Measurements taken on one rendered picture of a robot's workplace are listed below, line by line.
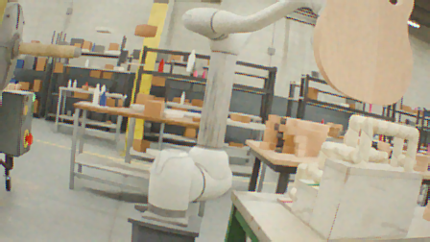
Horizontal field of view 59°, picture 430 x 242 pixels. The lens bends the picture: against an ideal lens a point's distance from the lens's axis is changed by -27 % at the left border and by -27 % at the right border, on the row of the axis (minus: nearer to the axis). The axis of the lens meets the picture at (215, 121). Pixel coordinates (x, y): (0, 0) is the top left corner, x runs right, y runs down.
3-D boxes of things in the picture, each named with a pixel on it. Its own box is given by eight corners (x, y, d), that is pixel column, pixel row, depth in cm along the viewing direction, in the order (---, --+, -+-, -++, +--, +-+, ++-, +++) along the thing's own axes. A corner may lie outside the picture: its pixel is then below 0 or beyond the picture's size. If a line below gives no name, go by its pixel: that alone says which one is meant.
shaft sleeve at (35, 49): (18, 55, 103) (19, 44, 101) (21, 51, 105) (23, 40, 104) (72, 60, 105) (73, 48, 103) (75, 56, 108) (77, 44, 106)
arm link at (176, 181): (138, 199, 185) (144, 144, 184) (170, 199, 199) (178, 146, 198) (168, 211, 175) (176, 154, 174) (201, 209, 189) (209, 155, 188)
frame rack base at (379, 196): (328, 241, 95) (348, 166, 94) (307, 226, 110) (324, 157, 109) (407, 235, 100) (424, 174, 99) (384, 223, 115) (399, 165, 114)
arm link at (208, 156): (171, 195, 199) (205, 194, 217) (202, 205, 189) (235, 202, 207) (201, 8, 196) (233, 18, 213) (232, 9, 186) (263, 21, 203)
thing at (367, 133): (358, 167, 96) (366, 124, 95) (352, 164, 99) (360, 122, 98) (369, 168, 96) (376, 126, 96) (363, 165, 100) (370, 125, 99)
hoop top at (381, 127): (364, 131, 96) (367, 117, 95) (360, 130, 99) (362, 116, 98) (420, 143, 99) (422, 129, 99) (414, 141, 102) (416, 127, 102)
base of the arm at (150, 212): (137, 205, 196) (138, 193, 196) (190, 217, 196) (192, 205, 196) (131, 215, 178) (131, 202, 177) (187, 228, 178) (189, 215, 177)
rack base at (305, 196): (308, 226, 109) (318, 190, 109) (289, 211, 125) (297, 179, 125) (386, 224, 114) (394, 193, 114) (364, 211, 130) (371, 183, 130)
